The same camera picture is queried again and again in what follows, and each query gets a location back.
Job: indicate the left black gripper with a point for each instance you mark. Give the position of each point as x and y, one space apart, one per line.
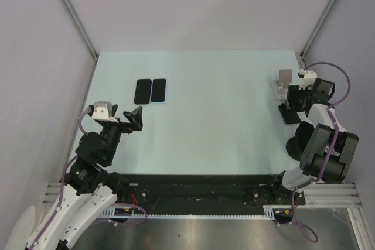
136 122

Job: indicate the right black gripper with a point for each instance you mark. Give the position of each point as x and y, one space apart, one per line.
293 92

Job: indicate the black phone stand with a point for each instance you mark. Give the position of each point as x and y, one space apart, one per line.
289 117

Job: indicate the white phone stand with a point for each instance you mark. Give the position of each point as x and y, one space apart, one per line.
281 84

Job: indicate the black phone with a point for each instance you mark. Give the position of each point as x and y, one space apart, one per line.
143 92

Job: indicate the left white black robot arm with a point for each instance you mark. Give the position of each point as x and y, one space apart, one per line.
86 188

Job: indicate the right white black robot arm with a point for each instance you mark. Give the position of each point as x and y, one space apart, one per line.
321 145

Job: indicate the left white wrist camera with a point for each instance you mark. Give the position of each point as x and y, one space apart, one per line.
100 111

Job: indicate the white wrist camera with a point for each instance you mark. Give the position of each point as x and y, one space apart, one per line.
308 78
100 111

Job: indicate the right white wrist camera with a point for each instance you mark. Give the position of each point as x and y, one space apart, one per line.
308 78

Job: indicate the white slotted cable duct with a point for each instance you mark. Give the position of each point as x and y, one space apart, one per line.
122 213

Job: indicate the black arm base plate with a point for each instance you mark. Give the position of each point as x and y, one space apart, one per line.
202 194

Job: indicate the left aluminium frame post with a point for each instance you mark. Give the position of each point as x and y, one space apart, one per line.
78 25

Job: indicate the aluminium frame post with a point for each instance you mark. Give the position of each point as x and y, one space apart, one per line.
324 16
78 25

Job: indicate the right aluminium frame post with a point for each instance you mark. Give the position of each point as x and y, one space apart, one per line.
324 16

